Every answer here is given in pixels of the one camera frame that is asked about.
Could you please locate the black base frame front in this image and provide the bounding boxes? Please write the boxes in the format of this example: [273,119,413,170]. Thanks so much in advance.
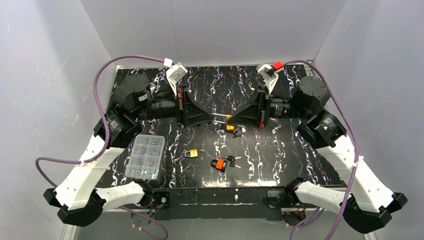
[120,178,319,221]

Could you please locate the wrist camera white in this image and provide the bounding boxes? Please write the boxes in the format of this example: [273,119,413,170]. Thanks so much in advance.
[256,61,284,94]
[163,58,188,97]

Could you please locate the clear plastic screw box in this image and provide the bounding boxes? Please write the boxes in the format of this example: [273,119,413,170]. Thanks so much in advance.
[125,134,165,181]

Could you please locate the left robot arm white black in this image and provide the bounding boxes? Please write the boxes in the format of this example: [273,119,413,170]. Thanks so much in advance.
[43,74,214,227]

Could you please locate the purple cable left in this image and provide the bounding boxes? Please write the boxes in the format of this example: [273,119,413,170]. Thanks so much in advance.
[35,54,170,240]

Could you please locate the orange black Opel padlock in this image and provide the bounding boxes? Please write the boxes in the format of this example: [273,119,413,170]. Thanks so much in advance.
[210,159,228,173]

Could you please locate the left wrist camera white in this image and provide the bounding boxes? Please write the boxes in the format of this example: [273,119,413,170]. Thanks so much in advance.
[163,58,188,97]

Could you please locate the grey white figurine keychain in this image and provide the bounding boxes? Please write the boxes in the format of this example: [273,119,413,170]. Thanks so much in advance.
[232,126,246,138]

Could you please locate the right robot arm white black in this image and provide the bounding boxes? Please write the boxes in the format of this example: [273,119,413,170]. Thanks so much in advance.
[226,76,408,234]

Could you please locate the small brass padlock with figurine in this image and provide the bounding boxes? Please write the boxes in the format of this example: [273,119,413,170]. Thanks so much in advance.
[212,112,236,132]

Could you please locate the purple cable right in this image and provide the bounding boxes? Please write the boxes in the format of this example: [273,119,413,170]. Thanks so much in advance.
[283,59,360,240]

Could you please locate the brass padlock with steel shackle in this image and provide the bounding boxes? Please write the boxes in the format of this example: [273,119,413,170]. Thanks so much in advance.
[184,149,198,158]

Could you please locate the purple cable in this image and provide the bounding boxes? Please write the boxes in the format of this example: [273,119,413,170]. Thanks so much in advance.
[283,59,360,240]
[35,54,170,240]

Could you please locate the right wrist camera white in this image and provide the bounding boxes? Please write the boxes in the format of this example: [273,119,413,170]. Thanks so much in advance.
[256,61,284,94]

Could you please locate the black-headed keys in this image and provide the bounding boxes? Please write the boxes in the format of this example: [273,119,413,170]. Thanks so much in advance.
[222,155,241,167]

